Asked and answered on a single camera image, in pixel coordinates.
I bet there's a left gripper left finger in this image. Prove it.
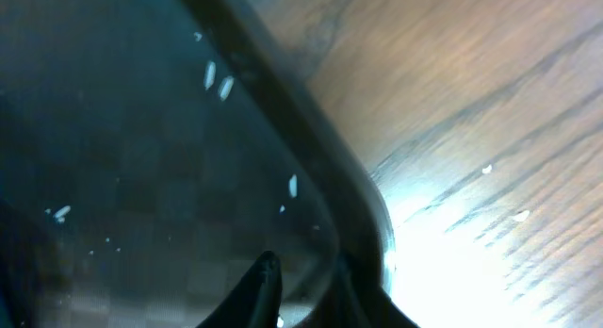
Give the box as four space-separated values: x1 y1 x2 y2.
197 251 283 328

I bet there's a dark blue plate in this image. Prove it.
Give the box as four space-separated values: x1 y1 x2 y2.
1 0 383 327

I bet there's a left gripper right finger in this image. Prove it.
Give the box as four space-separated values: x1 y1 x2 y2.
301 253 417 328

